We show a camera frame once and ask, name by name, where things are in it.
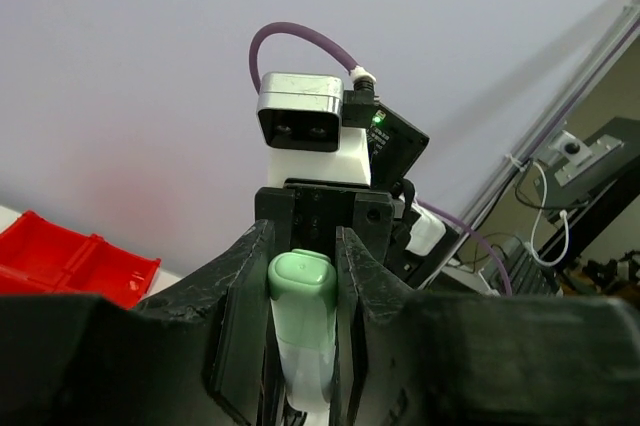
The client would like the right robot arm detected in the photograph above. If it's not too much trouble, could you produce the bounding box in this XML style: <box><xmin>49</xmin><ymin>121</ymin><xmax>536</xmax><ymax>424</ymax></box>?
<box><xmin>255</xmin><ymin>102</ymin><xmax>454</xmax><ymax>289</ymax></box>

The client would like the red compartment tray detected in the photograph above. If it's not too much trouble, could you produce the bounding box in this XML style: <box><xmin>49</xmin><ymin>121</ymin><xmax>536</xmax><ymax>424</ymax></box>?
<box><xmin>1</xmin><ymin>207</ymin><xmax>161</xmax><ymax>309</ymax></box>

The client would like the green highlighter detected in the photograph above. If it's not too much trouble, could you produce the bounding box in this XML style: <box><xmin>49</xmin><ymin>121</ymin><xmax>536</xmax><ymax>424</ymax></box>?
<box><xmin>277</xmin><ymin>339</ymin><xmax>335</xmax><ymax>416</ymax></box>

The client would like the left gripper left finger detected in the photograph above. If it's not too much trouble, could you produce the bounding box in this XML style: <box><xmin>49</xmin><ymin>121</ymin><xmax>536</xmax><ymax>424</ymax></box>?
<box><xmin>1</xmin><ymin>220</ymin><xmax>277</xmax><ymax>425</ymax></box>

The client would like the green highlighter cap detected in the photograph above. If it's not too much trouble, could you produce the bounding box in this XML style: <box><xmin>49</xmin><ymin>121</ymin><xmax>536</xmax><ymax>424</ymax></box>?
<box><xmin>267</xmin><ymin>248</ymin><xmax>339</xmax><ymax>350</ymax></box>

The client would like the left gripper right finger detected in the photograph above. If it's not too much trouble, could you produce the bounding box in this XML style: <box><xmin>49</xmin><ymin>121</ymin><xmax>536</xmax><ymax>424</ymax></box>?
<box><xmin>333</xmin><ymin>228</ymin><xmax>639</xmax><ymax>425</ymax></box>

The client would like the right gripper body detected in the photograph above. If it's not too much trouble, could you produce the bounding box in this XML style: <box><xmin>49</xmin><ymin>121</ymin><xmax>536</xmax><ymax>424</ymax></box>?
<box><xmin>254</xmin><ymin>180</ymin><xmax>408</xmax><ymax>271</ymax></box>

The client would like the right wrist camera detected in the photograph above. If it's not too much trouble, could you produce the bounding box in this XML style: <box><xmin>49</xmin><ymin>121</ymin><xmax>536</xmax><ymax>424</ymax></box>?
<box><xmin>257</xmin><ymin>67</ymin><xmax>377</xmax><ymax>187</ymax></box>

